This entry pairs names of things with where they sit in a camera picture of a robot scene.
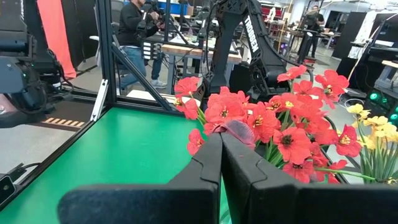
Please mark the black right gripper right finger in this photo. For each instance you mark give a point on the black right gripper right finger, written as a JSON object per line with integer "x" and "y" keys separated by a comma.
{"x": 248, "y": 199}

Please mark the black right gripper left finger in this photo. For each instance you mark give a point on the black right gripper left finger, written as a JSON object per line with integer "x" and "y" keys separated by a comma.
{"x": 192, "y": 199}

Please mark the dark red tulip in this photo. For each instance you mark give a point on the dark red tulip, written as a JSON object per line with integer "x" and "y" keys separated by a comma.
{"x": 241, "y": 132}

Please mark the red poppy bunch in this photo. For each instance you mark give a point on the red poppy bunch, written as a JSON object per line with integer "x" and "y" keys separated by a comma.
{"x": 224, "y": 109}

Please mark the yellow flower bunch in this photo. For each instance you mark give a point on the yellow flower bunch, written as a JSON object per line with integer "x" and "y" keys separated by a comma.
{"x": 377, "y": 123}

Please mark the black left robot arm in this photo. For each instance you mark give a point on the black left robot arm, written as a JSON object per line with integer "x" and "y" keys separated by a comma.
{"x": 264, "y": 62}

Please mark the green table mat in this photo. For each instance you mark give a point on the green table mat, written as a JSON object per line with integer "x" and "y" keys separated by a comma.
{"x": 109, "y": 155}

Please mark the wooden workbench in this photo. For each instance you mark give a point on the wooden workbench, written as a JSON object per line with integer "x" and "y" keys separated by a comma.
{"x": 199, "y": 51}

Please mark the black computer green lights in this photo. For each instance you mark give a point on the black computer green lights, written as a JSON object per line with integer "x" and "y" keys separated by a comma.
{"x": 379, "y": 102}

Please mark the person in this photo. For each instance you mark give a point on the person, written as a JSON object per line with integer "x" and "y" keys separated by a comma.
{"x": 315, "y": 21}
{"x": 130, "y": 25}

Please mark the black partition panel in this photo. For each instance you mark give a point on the black partition panel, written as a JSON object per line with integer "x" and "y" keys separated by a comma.
{"x": 348, "y": 34}

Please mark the black bulky machine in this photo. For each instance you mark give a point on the black bulky machine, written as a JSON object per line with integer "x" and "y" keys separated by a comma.
{"x": 18, "y": 81}

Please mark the orange fabric banner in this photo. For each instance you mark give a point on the orange fabric banner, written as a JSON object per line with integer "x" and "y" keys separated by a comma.
{"x": 56, "y": 37}

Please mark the silver corner bracket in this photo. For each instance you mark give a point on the silver corner bracket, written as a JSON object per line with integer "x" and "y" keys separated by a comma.
{"x": 99, "y": 99}

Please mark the black upright frame post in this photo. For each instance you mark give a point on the black upright frame post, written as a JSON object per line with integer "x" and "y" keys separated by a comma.
{"x": 105, "y": 46}

